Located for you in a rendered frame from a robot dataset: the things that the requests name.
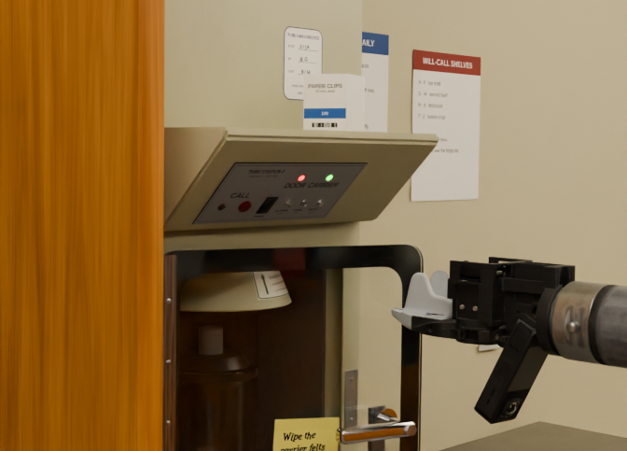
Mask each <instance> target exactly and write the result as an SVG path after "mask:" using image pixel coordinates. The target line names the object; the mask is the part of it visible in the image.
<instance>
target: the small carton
mask: <svg viewBox="0 0 627 451"><path fill-rule="evenodd" d="M303 130H327V131H354V132H365V77H362V76H357V75H351V74H311V75H304V91H303Z"/></svg>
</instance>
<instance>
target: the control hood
mask: <svg viewBox="0 0 627 451"><path fill-rule="evenodd" d="M438 141H439V137H438V136H437V135H436V134H409V133H382V132H354V131H327V130H300V129H273V128H244V127H166V128H164V203H163V231H164V232H171V231H190V230H208V229H227V228H244V227H263V226H281V225H300V224H317V223H336V222H354V221H373V220H374V219H377V217H379V216H380V215H381V213H382V212H383V211H384V210H385V208H386V207H387V206H388V205H389V203H390V202H391V201H392V200H393V199H394V197H395V196H396V195H397V193H398V192H399V191H400V190H401V189H402V187H403V186H404V185H405V184H406V182H407V181H408V180H409V179H410V178H411V176H412V175H413V174H414V172H415V171H416V170H417V169H418V168H419V166H420V165H421V164H422V163H423V161H424V160H425V159H426V158H427V156H428V155H429V154H430V153H431V151H432V150H433V149H434V148H435V147H436V145H437V143H438ZM235 162H368V164H367V165H366V167H365V168H364V169H363V170H362V172H361V173H360V174H359V175H358V177H357V178H356V179H355V181H354V182H353V183H352V185H351V186H350V187H349V188H348V190H347V191H346V192H345V193H344V194H343V196H342V197H341V198H340V200H339V201H338V202H337V203H336V204H335V206H334V207H333V208H332V209H331V211H330V212H329V213H328V214H327V216H326V217H325V218H306V219H286V220H265V221H246V222H225V223H205V224H192V223H193V221H194V220H195V218H196V217H198V215H199V214H200V212H201V211H202V209H203V208H204V206H205V205H206V203H207V202H208V200H209V199H210V198H211V196H212V195H213V193H214V192H215V190H216V188H217V187H218V186H219V184H220V183H221V181H222V180H223V178H224V177H225V176H226V174H227V173H228V171H229V170H230V169H231V167H232V166H233V165H234V163H235Z"/></svg>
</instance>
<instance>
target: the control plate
mask: <svg viewBox="0 0 627 451"><path fill-rule="evenodd" d="M367 164H368V162H235V163H234V165H233V166H232V167H231V169H230V170H229V171H228V173H227V174H226V176H225V177H224V178H223V180H222V181H221V183H220V184H219V186H218V187H217V188H216V190H215V192H214V193H213V195H212V196H211V198H210V199H209V200H208V202H207V203H206V205H205V206H204V208H203V209H202V211H201V212H200V214H199V215H198V217H196V218H195V220H194V221H193V223H192V224H205V223H225V222H246V221H265V220H286V219H306V218H325V217H326V216H327V214H328V213H329V212H330V211H331V209H332V208H333V207H334V206H335V204H336V203H337V202H338V201H339V200H340V198H341V197H342V196H343V194H344V193H345V192H346V191H347V190H348V188H349V187H350V186H351V185H352V183H353V182H354V181H355V179H356V178H357V177H358V175H359V174H360V173H361V172H362V170H363V169H364V168H365V167H366V165H367ZM303 174H304V175H306V177H305V178H304V179H303V180H302V181H300V182H298V181H297V178H298V177H299V176H300V175H303ZM330 174H333V175H334V177H333V178H332V179H330V180H329V181H325V178H326V177H327V176H328V175H330ZM267 197H279V198H278V199H277V201H276V202H275V203H274V205H273V206H272V208H271V209H270V210H269V212H268V213H265V214H256V213H257V211H258V209H259V208H260V207H261V205H262V204H263V203H264V201H265V200H266V199H267ZM321 199H322V200H323V203H322V204H323V205H322V206H319V205H316V204H315V203H316V202H317V201H318V200H321ZM289 200H290V201H291V202H292V203H291V206H290V207H287V206H284V203H285V202H286V201H289ZM304 200H307V201H308V202H307V206H306V207H304V206H301V205H300V203H301V201H304ZM246 201H249V202H250V203H251V207H250V208H249V209H248V210H247V211H245V212H240V211H239V210H238V207H239V205H240V204H241V203H243V202H246ZM223 203H226V204H227V206H226V207H225V208H224V209H223V210H217V207H218V206H219V205H220V204H223Z"/></svg>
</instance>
